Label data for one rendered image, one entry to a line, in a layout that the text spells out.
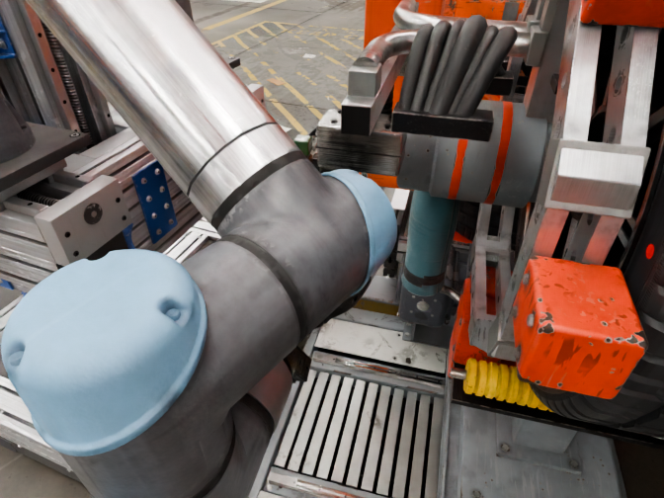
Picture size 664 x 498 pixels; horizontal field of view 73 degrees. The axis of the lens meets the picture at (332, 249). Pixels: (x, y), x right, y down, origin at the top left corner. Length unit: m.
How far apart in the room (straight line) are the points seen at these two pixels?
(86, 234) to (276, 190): 0.57
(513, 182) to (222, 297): 0.48
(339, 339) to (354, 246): 1.13
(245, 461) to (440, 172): 0.44
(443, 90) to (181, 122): 0.24
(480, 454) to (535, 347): 0.70
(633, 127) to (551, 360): 0.19
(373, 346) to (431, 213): 0.65
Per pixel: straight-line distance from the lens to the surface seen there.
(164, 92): 0.29
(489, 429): 1.10
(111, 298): 0.19
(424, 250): 0.87
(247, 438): 0.30
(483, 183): 0.62
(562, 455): 1.11
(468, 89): 0.44
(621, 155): 0.42
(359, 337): 1.39
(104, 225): 0.82
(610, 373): 0.41
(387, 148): 0.47
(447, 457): 1.14
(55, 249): 0.79
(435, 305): 1.17
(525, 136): 0.62
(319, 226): 0.25
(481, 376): 0.78
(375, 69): 0.46
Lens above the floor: 1.13
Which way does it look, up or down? 38 degrees down
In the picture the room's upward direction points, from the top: straight up
